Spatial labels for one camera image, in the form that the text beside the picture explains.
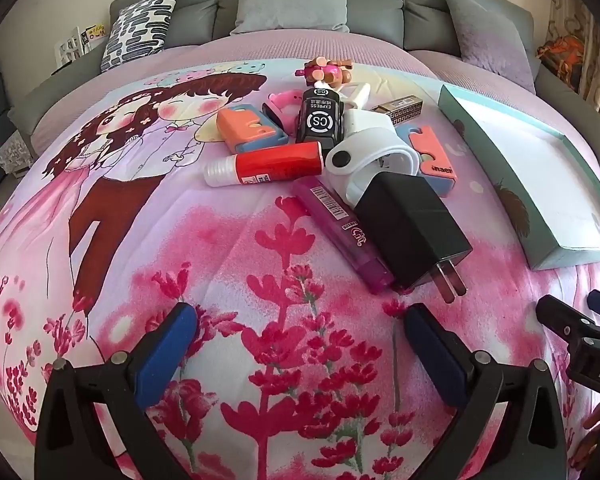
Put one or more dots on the white magazine rack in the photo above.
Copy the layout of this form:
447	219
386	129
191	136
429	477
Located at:
72	47

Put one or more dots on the black charger plug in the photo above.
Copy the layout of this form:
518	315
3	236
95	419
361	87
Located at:
405	230

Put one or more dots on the white wristband watch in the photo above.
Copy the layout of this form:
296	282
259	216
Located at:
352	160

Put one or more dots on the printed cartoon blanket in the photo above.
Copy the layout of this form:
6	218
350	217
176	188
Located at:
220	260

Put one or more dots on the grey purple pillow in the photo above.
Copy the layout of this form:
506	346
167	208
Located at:
485	35

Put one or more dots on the teal cardboard box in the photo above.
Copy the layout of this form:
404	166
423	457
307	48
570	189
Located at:
530	170

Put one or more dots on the pink doll toy figure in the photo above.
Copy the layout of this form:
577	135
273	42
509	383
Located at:
327	71

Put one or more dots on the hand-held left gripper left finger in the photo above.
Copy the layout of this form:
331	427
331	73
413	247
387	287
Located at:
166	355

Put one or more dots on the red bottle white cap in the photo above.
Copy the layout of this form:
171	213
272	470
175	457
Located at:
275	162

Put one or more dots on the person's right hand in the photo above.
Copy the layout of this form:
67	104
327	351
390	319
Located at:
594	432

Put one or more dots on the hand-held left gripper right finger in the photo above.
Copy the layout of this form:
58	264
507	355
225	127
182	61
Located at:
434	360

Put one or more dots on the plain grey pillow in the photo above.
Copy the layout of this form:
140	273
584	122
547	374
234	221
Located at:
290	0

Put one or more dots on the orange blue plastic toy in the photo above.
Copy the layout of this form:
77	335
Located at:
432	160
247	130

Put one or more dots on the black toy car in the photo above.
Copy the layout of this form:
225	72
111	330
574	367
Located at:
320	120

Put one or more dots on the black white patterned pillow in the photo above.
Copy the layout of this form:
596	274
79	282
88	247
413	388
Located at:
140	27

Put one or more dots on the patterned curtain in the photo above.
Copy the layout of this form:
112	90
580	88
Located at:
580	15

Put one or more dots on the gold patterned lipstick box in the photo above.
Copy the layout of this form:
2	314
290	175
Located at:
397	107

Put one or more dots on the pink wristband watch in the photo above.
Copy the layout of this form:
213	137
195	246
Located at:
285	102

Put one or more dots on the white patterned storage basket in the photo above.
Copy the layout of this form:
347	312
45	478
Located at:
14	152

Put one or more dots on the purple lighter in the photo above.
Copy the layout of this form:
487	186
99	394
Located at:
337	225

